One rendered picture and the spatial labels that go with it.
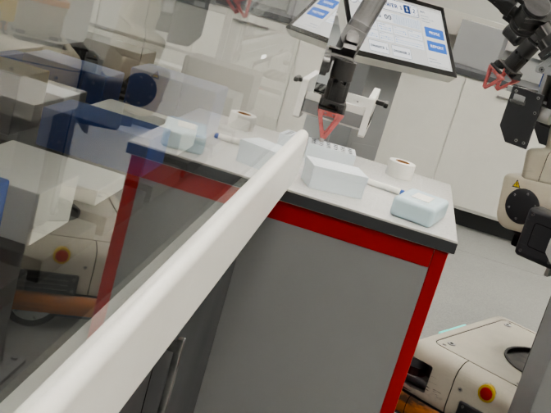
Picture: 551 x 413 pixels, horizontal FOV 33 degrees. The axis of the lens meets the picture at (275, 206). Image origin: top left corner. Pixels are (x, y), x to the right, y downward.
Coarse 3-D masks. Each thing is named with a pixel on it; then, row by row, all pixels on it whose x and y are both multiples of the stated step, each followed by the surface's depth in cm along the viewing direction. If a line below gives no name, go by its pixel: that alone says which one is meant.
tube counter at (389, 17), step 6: (384, 12) 346; (390, 18) 347; (396, 18) 349; (402, 18) 350; (408, 18) 353; (396, 24) 347; (402, 24) 349; (408, 24) 352; (414, 24) 353; (420, 24) 355
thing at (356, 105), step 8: (312, 96) 249; (320, 96) 248; (352, 96) 271; (360, 96) 270; (312, 104) 249; (352, 104) 247; (360, 104) 271; (312, 112) 249; (344, 112) 248; (352, 112) 248; (360, 112) 247; (328, 120) 249; (344, 120) 248; (352, 120) 248; (360, 120) 248
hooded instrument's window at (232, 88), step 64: (0, 0) 36; (64, 0) 42; (128, 0) 51; (192, 0) 65; (256, 0) 89; (320, 0) 141; (0, 64) 38; (64, 64) 44; (128, 64) 55; (192, 64) 71; (256, 64) 100; (320, 64) 172; (0, 128) 39; (64, 128) 47; (128, 128) 59; (192, 128) 78; (256, 128) 115; (0, 192) 42; (64, 192) 50; (128, 192) 64; (192, 192) 87; (0, 256) 44; (64, 256) 54; (128, 256) 70; (0, 320) 47; (64, 320) 58; (0, 384) 50
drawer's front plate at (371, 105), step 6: (378, 90) 266; (372, 96) 248; (378, 96) 270; (372, 102) 244; (366, 108) 245; (372, 108) 248; (366, 114) 245; (366, 120) 246; (360, 126) 246; (366, 126) 246; (360, 132) 247; (366, 132) 257
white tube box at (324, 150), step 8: (312, 144) 231; (320, 144) 232; (328, 144) 236; (336, 144) 239; (312, 152) 231; (320, 152) 231; (328, 152) 231; (336, 152) 231; (344, 152) 231; (352, 152) 234; (328, 160) 231; (336, 160) 231; (344, 160) 231; (352, 160) 231
